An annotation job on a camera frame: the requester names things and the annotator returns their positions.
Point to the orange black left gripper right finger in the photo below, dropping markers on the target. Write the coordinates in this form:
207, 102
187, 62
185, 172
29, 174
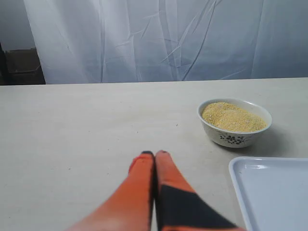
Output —
179, 207

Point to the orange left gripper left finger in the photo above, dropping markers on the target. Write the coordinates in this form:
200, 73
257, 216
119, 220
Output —
130, 207

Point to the white bowl of yellow grains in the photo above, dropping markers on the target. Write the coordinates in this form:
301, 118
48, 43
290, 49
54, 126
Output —
233, 123

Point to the white rectangular plastic tray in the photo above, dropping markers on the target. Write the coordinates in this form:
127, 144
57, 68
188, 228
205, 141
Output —
272, 192

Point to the white backdrop curtain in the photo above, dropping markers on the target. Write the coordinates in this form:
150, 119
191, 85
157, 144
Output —
109, 41

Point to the brown cardboard box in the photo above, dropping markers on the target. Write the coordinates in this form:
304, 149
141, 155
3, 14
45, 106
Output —
24, 62

